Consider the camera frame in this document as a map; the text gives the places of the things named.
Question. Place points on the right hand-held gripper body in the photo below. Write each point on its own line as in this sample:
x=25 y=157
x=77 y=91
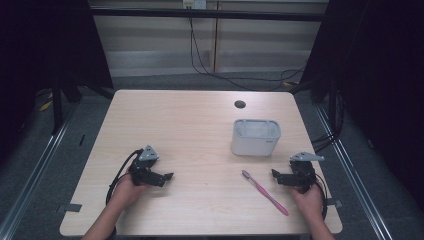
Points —
x=301 y=171

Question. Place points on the pink toothbrush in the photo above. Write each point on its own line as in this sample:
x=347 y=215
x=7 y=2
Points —
x=265 y=193

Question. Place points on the dark curtain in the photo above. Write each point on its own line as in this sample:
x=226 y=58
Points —
x=40 y=50
x=383 y=83

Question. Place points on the grey toothbrush holder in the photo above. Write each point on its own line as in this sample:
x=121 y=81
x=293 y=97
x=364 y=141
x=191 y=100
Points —
x=255 y=141

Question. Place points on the black stand post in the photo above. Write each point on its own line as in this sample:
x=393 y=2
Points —
x=57 y=110

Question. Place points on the person's right hand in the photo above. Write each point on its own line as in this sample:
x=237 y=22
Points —
x=308 y=200

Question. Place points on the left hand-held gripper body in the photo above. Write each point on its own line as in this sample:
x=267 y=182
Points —
x=144 y=166

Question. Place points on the metal floor rail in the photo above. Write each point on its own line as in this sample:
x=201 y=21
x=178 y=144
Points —
x=353 y=173
x=36 y=173

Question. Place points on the person's left hand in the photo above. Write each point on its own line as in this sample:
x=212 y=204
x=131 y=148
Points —
x=128 y=193

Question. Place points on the grey tape strip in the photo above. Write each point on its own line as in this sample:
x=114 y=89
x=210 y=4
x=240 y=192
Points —
x=69 y=208
x=334 y=203

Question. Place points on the black horizontal frame bar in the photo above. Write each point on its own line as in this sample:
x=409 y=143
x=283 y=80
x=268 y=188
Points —
x=206 y=14

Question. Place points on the yellow floor object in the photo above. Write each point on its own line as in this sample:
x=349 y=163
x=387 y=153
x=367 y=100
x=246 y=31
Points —
x=45 y=106

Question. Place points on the white wall socket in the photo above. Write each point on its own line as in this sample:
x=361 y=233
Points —
x=195 y=4

